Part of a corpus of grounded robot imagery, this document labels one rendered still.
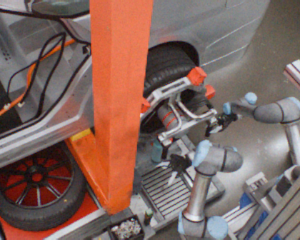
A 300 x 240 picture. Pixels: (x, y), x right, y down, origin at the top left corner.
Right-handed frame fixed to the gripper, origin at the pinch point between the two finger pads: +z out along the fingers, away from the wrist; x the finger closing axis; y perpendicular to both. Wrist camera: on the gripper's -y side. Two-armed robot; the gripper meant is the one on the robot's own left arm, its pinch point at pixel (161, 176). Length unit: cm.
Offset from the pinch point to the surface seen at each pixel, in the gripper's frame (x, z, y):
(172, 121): 27.6, -26.1, -1.7
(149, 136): 44.3, -10.8, 19.6
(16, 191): 70, 88, 20
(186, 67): 40, -51, -22
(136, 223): -2.5, 28.7, 25.5
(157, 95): 31.6, -25.1, -25.5
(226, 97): 94, -96, 102
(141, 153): 62, -1, 55
